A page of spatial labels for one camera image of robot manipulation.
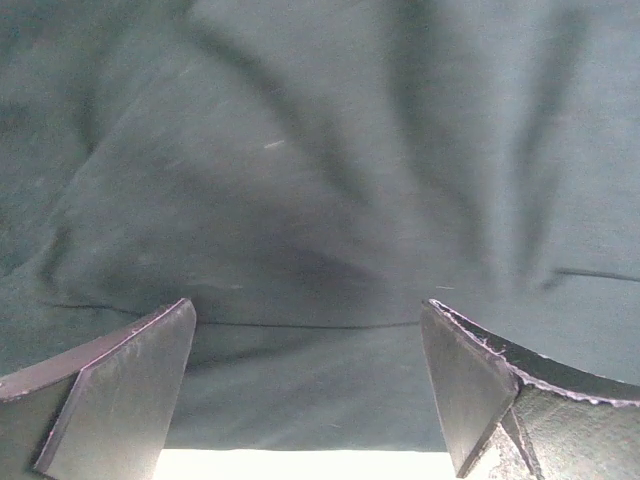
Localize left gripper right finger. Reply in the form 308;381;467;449
421;300;639;479

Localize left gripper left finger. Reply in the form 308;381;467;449
1;299;196;480

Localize black t shirt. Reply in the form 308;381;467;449
1;1;639;451

